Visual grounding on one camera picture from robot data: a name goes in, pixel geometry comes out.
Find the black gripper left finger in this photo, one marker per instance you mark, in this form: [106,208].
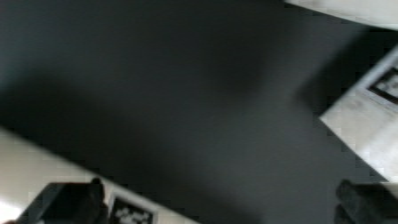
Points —
[69,204]

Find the white square tabletop part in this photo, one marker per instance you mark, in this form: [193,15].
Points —
[362,119]

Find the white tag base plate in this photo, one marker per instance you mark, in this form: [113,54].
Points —
[33,167]

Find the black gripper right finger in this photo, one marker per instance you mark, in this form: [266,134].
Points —
[369,203]

